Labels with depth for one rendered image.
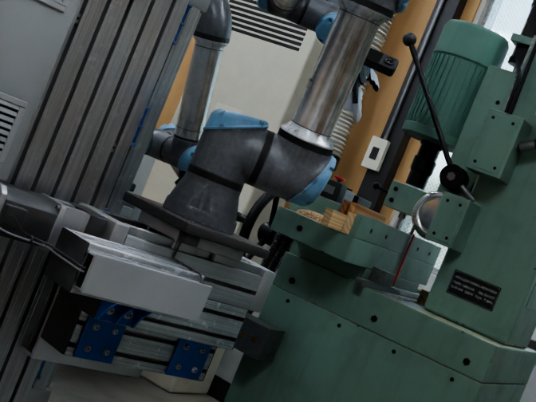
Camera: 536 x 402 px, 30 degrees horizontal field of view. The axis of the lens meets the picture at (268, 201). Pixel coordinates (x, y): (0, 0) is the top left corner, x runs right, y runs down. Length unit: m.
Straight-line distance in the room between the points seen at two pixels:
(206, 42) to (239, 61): 1.61
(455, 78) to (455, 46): 0.08
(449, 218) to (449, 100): 0.34
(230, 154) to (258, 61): 2.23
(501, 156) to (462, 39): 0.37
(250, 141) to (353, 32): 0.29
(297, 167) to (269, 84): 2.16
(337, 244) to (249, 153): 0.45
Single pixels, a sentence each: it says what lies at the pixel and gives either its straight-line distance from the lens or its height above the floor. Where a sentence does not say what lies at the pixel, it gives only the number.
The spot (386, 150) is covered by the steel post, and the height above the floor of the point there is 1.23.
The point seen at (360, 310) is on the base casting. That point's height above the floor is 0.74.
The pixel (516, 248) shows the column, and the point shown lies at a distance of 2.41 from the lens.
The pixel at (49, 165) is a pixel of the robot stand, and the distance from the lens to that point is 1.93.
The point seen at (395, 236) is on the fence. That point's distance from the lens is 2.50.
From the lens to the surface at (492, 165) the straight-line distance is 2.37.
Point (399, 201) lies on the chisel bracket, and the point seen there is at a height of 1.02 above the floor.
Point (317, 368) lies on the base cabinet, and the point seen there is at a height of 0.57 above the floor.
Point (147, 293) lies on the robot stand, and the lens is 1.74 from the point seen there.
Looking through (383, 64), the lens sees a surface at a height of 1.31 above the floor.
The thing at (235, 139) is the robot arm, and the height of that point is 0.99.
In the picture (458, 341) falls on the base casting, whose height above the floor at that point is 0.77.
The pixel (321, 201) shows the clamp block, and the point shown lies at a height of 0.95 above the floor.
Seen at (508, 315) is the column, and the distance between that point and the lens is 2.40.
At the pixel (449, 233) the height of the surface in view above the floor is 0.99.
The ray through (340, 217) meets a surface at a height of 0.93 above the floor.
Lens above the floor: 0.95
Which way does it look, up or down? 1 degrees down
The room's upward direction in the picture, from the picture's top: 22 degrees clockwise
